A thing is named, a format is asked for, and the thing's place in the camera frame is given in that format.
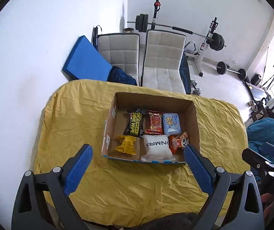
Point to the chrome dumbbell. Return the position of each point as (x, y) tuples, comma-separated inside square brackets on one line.
[(193, 83), (196, 91)]

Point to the white shoes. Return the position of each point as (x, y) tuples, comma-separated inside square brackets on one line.
[(252, 103)]

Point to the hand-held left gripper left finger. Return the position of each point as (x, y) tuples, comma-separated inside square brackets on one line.
[(79, 170)]

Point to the light blue snack packet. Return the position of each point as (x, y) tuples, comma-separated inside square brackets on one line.
[(171, 123)]

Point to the red snack packet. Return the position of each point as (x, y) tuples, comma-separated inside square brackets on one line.
[(154, 123)]

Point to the white barbell rack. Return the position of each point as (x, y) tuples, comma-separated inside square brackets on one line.
[(202, 52)]

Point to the teal draped cloth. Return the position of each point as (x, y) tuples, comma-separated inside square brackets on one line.
[(263, 134)]

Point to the short barbell with plates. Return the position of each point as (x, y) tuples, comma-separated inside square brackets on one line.
[(232, 71)]

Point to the blue foam mat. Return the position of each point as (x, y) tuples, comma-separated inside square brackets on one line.
[(86, 60)]

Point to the long barbell with plates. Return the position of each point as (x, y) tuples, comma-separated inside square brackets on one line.
[(182, 30)]

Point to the black walking pad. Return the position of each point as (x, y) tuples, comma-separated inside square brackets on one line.
[(257, 89)]

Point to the person's right hand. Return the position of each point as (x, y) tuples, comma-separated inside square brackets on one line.
[(268, 204)]

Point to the white padded chair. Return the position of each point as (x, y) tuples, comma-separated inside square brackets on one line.
[(117, 55), (163, 52)]

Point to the white soft pouch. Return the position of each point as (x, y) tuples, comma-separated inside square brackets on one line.
[(157, 148)]

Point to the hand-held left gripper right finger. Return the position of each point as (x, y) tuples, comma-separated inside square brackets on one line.
[(199, 170)]

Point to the yellow snack packet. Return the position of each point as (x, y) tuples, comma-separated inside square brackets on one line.
[(126, 145)]

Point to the black wipes packet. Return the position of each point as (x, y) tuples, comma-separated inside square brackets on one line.
[(134, 124)]

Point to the orange panda snack packet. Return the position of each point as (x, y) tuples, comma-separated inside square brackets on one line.
[(177, 143)]

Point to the black box heater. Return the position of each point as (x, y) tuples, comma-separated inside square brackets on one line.
[(256, 79)]

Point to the black resistance band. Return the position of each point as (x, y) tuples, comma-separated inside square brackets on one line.
[(266, 62)]

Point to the stack of weight plates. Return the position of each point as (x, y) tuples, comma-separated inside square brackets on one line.
[(247, 79)]

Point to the cardboard box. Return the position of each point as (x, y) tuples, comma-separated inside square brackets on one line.
[(151, 103)]

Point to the brown wooden stool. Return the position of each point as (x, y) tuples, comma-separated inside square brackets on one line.
[(128, 30)]

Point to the yellow tablecloth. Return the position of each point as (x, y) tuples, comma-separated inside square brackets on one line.
[(127, 191)]

